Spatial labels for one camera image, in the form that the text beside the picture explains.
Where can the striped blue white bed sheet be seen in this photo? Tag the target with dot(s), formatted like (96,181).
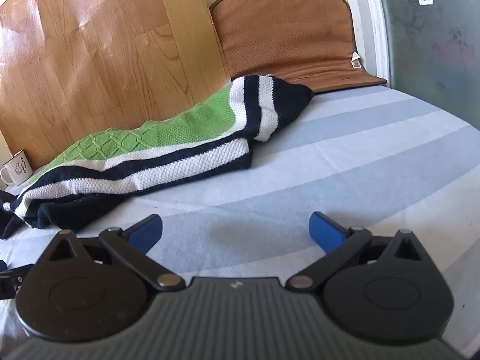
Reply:
(337,157)

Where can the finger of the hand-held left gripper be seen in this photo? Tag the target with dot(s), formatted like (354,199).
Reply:
(13,279)

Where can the frosted glass window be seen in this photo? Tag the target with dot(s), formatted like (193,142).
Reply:
(431,52)

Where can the green white navy knit sweater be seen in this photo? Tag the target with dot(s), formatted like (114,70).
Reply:
(180,131)

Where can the wood pattern wall board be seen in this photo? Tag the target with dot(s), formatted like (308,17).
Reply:
(105,56)

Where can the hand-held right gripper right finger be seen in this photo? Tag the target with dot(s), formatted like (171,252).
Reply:
(325,232)

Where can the white printed enamel mug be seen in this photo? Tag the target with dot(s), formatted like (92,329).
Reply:
(18,168)

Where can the brown perforated cushion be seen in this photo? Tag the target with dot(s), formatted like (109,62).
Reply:
(288,33)

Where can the white cushion tag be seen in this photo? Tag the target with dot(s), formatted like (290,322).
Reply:
(356,60)

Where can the white window frame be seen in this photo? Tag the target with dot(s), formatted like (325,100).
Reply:
(369,26)

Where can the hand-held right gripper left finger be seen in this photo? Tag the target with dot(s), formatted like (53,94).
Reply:
(145,232)

